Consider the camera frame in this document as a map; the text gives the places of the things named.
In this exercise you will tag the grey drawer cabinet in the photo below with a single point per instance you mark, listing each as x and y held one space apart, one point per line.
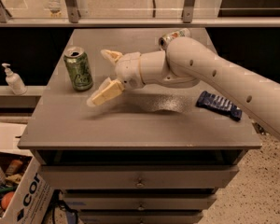
183 153

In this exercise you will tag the top drawer knob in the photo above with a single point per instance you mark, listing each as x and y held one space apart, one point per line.
140 183

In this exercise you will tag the orange ball in box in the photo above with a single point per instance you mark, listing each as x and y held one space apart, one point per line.
6 200

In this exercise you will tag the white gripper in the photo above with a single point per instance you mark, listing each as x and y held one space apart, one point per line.
129 70

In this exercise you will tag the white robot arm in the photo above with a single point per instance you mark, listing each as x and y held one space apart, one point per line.
185 63

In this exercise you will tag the drawer knob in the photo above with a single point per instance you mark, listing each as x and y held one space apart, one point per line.
140 183
141 207

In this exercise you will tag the metal window frame rail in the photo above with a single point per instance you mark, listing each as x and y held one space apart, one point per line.
139 13

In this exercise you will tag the white cardboard box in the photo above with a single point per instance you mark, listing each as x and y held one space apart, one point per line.
19 172

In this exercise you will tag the white pump bottle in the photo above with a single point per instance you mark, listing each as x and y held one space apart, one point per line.
14 81

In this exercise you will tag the blue snack bag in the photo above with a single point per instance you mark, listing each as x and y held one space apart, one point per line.
219 104

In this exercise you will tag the white and green soda can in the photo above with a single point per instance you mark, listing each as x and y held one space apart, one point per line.
165 40

